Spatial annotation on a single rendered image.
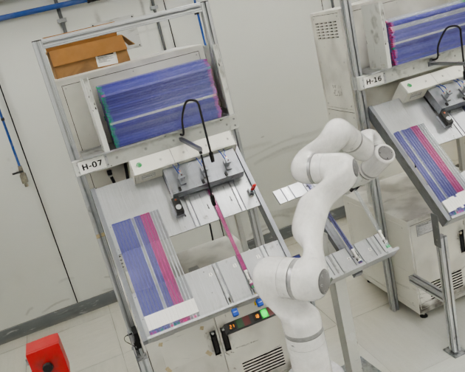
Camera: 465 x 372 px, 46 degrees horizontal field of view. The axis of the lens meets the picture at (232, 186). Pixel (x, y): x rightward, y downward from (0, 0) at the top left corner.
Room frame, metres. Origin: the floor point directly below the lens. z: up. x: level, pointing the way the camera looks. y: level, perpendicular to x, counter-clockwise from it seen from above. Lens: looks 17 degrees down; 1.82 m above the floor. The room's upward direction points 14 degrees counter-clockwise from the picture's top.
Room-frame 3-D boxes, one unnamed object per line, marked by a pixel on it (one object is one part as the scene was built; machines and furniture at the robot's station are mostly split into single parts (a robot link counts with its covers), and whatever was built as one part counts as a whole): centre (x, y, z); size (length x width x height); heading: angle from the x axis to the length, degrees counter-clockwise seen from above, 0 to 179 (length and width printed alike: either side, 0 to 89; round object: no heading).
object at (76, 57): (2.73, 0.41, 1.82); 0.68 x 0.30 x 0.20; 106
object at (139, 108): (2.47, 0.23, 1.52); 0.51 x 0.13 x 0.27; 106
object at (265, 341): (2.57, 0.32, 0.31); 0.70 x 0.65 x 0.62; 106
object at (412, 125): (2.80, -1.14, 0.65); 1.01 x 0.73 x 1.29; 16
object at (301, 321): (1.45, -0.08, 1.00); 0.19 x 0.12 x 0.24; 52
